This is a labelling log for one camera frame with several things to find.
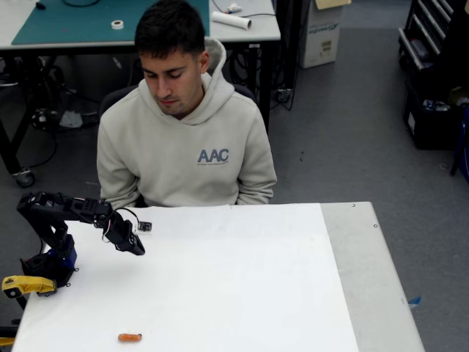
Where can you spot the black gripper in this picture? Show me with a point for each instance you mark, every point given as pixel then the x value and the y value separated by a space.
pixel 129 242

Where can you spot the small orange carrot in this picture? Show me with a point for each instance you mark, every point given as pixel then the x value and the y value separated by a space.
pixel 129 337

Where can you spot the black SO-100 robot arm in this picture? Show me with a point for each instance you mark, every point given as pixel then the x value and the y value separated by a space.
pixel 55 209

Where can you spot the large white paper sheet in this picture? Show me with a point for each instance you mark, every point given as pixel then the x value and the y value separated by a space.
pixel 220 275

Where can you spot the man in beige hoodie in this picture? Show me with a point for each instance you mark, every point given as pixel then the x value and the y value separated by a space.
pixel 176 165

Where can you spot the yellow bar clamp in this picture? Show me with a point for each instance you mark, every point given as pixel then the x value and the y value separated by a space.
pixel 6 339
pixel 25 284

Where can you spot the black caster wheel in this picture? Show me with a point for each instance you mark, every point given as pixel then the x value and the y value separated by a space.
pixel 25 178
pixel 284 96

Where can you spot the white plastic bag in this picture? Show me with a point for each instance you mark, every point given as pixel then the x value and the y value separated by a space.
pixel 70 119

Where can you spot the black office chair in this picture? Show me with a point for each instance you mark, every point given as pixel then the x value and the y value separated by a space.
pixel 113 97

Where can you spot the white tape roll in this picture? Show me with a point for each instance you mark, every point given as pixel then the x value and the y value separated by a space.
pixel 117 24

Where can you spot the green cutting mat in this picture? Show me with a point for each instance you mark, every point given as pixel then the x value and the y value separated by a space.
pixel 73 22

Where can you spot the white paper roll tube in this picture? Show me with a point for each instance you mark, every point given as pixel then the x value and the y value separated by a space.
pixel 231 20

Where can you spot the crumpled white wrapper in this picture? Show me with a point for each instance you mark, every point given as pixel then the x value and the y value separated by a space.
pixel 233 7

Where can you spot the white cardboard box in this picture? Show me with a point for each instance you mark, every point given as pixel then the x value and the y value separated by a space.
pixel 322 36

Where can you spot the blue tape scrap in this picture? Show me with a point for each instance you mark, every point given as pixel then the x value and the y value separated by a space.
pixel 414 300

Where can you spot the black storage bin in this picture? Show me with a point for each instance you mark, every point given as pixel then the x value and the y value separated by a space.
pixel 428 128

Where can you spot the black drawer tool cart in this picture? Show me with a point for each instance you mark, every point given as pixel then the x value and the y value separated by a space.
pixel 421 33

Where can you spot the small white camera module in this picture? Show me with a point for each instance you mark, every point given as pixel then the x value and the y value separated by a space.
pixel 143 227

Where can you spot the grey workbench with black frame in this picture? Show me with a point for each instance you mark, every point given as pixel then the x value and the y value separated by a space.
pixel 253 33

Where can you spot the blue frame object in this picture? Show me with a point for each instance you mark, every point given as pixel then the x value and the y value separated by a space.
pixel 462 146

